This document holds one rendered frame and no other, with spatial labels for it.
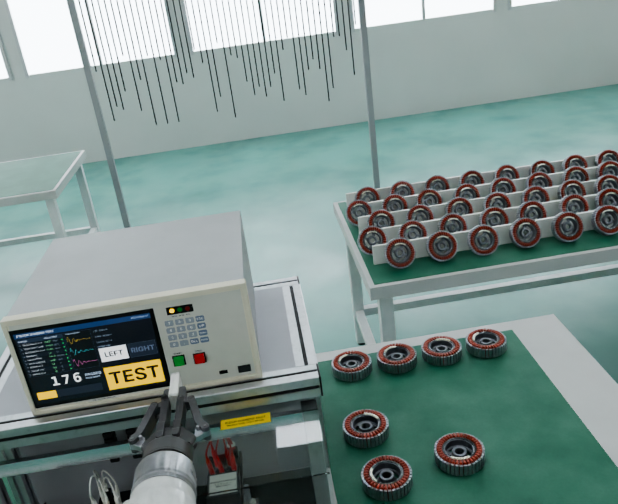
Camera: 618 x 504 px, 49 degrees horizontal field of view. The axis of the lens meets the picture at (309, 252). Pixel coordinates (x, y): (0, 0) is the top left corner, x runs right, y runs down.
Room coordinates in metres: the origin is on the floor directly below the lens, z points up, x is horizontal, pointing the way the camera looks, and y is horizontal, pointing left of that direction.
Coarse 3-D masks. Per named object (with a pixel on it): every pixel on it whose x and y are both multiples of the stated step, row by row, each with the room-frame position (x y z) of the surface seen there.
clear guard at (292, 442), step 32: (224, 416) 1.05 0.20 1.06; (288, 416) 1.02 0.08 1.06; (224, 448) 0.96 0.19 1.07; (256, 448) 0.94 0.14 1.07; (288, 448) 0.93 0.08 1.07; (320, 448) 0.92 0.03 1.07; (224, 480) 0.88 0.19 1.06; (256, 480) 0.87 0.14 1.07; (288, 480) 0.86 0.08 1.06; (320, 480) 0.85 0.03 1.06
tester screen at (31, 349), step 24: (24, 336) 1.06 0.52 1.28; (48, 336) 1.06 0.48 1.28; (72, 336) 1.07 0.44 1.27; (96, 336) 1.07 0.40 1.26; (120, 336) 1.07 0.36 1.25; (144, 336) 1.07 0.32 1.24; (24, 360) 1.06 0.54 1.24; (48, 360) 1.06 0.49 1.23; (72, 360) 1.07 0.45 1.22; (96, 360) 1.07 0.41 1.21; (120, 360) 1.07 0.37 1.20; (144, 360) 1.07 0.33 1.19; (48, 384) 1.06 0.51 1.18; (72, 384) 1.07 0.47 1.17
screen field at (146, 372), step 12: (156, 360) 1.07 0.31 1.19; (108, 372) 1.07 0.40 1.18; (120, 372) 1.07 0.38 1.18; (132, 372) 1.07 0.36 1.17; (144, 372) 1.07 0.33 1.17; (156, 372) 1.07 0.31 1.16; (108, 384) 1.07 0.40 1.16; (120, 384) 1.07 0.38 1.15; (132, 384) 1.07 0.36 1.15; (144, 384) 1.07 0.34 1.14
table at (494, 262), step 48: (432, 192) 2.68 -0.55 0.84; (528, 192) 2.53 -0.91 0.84; (576, 192) 2.55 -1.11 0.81; (384, 240) 2.33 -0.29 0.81; (432, 240) 2.21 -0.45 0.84; (480, 240) 2.21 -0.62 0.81; (528, 240) 2.22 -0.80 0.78; (576, 240) 2.23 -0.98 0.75; (384, 288) 2.08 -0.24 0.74; (432, 288) 2.09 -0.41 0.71; (480, 288) 2.95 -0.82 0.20; (528, 288) 2.95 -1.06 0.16; (384, 336) 2.11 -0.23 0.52
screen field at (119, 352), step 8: (128, 344) 1.07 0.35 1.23; (136, 344) 1.07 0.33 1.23; (144, 344) 1.07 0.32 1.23; (152, 344) 1.07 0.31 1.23; (104, 352) 1.07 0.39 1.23; (112, 352) 1.07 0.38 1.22; (120, 352) 1.07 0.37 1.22; (128, 352) 1.07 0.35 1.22; (136, 352) 1.07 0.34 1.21; (144, 352) 1.07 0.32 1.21; (152, 352) 1.07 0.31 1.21; (104, 360) 1.07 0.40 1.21; (112, 360) 1.07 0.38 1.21
